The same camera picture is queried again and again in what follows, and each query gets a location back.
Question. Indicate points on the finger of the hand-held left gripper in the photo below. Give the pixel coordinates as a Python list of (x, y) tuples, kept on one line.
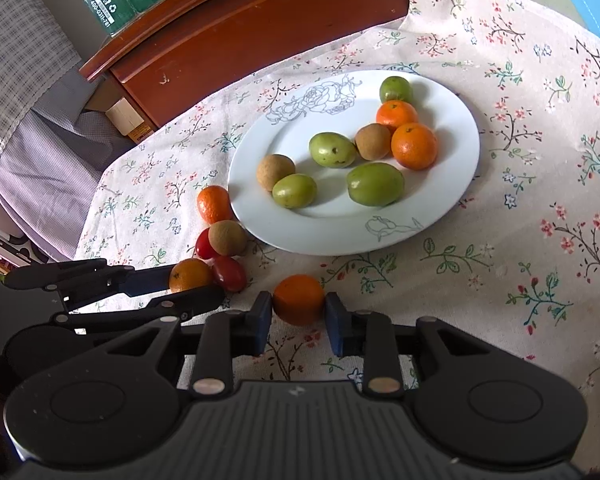
[(150, 281), (190, 300)]

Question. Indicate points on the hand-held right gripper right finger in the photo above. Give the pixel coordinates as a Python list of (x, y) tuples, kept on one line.
[(332, 327)]

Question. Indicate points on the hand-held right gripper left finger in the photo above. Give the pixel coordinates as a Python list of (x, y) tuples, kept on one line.
[(263, 325)]

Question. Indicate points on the small orange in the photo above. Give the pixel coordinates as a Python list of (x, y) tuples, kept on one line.
[(214, 204), (190, 276), (414, 146), (396, 112), (299, 300)]

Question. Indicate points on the green jujube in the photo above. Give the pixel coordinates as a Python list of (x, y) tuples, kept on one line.
[(293, 190), (375, 184), (395, 89), (332, 149)]

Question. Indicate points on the white plate with flower drawing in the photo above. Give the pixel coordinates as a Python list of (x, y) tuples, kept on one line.
[(430, 195)]

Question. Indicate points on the red cherry tomato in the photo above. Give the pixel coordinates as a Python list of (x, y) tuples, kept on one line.
[(203, 246), (229, 273)]

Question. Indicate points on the brown kiwi on cloth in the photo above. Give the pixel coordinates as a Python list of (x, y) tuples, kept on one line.
[(227, 237)]

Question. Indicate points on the brown kiwi plate left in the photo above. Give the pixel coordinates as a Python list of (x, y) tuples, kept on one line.
[(275, 171)]

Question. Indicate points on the brown kiwi plate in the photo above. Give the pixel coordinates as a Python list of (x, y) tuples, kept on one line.
[(275, 171), (373, 141)]

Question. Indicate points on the cardboard box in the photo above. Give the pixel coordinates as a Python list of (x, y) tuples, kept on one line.
[(127, 120)]

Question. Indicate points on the floral tablecloth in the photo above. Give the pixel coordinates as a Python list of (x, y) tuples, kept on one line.
[(505, 260)]

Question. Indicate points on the brown kiwi plate centre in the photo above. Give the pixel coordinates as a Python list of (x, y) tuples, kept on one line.
[(373, 141)]

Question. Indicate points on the grey checked cloth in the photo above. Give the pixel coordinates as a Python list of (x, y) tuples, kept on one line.
[(25, 110)]

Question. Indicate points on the brown wooden nightstand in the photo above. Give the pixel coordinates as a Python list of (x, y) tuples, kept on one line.
[(240, 30)]

